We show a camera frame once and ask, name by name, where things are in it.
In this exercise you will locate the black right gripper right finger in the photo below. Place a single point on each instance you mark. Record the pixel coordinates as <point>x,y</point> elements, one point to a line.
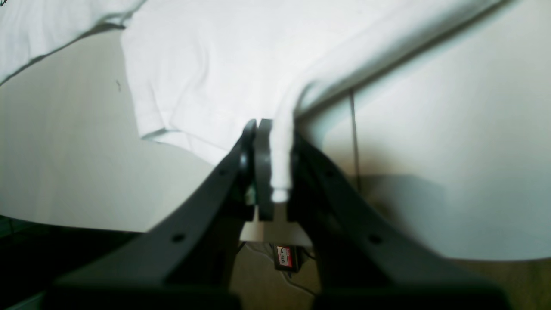
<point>365,263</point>

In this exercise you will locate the white printed T-shirt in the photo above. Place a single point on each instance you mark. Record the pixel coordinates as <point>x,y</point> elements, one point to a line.
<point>198,70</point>

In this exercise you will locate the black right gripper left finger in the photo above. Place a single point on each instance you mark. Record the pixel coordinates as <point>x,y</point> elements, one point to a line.
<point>183,263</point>

